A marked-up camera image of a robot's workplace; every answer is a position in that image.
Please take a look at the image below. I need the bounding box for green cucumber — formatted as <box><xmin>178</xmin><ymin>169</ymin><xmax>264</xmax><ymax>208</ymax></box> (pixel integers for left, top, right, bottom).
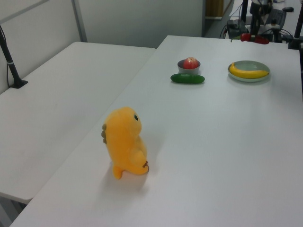
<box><xmin>170</xmin><ymin>73</ymin><xmax>205</xmax><ymax>85</ymax></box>

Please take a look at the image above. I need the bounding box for pale green plastic plate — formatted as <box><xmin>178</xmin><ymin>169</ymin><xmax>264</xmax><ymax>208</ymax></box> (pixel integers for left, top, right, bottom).
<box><xmin>227</xmin><ymin>60</ymin><xmax>270</xmax><ymax>83</ymax></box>

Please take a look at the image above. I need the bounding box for orange plush dinosaur toy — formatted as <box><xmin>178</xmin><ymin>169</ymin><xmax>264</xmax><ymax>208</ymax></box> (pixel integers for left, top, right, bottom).
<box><xmin>101</xmin><ymin>106</ymin><xmax>150</xmax><ymax>181</ymax></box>

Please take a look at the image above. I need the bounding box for black camera pole white band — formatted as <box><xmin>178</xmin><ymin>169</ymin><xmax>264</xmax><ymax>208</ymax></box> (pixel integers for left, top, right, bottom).
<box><xmin>0</xmin><ymin>25</ymin><xmax>28</xmax><ymax>89</ymax></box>

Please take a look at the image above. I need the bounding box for thin black background pole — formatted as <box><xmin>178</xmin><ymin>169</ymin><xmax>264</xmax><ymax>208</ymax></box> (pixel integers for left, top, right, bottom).
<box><xmin>241</xmin><ymin>0</ymin><xmax>249</xmax><ymax>24</ymax></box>

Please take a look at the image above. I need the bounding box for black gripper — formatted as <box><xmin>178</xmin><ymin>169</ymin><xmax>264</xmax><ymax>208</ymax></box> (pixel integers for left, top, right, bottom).
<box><xmin>250</xmin><ymin>9</ymin><xmax>262</xmax><ymax>43</ymax></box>

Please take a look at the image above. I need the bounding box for dark keyboard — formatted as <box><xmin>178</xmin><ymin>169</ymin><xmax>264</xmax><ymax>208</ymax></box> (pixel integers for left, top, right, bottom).
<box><xmin>269</xmin><ymin>9</ymin><xmax>287</xmax><ymax>27</ymax></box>

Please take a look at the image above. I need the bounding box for brown wooden door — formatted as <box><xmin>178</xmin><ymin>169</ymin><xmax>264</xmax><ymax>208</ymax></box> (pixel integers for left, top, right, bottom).
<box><xmin>205</xmin><ymin>0</ymin><xmax>224</xmax><ymax>18</ymax></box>

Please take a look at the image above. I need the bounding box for yellow banana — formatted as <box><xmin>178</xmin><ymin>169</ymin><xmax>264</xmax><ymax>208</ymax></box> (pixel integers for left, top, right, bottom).
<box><xmin>229</xmin><ymin>62</ymin><xmax>270</xmax><ymax>79</ymax></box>

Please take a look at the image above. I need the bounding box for black clamped camera pole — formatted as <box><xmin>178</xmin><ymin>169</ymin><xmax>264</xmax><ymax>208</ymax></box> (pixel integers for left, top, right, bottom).
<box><xmin>287</xmin><ymin>13</ymin><xmax>303</xmax><ymax>50</ymax></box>

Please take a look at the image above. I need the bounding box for grey partition frame post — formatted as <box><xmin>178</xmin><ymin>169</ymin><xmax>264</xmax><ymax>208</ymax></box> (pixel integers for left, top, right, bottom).
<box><xmin>71</xmin><ymin>0</ymin><xmax>88</xmax><ymax>43</ymax></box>

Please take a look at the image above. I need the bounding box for black equipment base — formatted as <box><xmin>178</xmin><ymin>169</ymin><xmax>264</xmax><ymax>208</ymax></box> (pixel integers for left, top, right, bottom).
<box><xmin>226</xmin><ymin>19</ymin><xmax>250</xmax><ymax>34</ymax></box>

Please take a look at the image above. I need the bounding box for red chili pepper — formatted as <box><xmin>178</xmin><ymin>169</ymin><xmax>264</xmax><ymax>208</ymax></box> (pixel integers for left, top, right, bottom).
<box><xmin>231</xmin><ymin>33</ymin><xmax>270</xmax><ymax>45</ymax></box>

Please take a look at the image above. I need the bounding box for small metal bowl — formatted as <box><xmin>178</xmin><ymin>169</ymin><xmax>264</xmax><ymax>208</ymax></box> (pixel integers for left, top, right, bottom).
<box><xmin>177</xmin><ymin>59</ymin><xmax>201</xmax><ymax>75</ymax></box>

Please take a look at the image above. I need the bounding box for red apple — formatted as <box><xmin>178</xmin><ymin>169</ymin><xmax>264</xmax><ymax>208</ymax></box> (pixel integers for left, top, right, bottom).
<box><xmin>183</xmin><ymin>57</ymin><xmax>199</xmax><ymax>70</ymax></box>

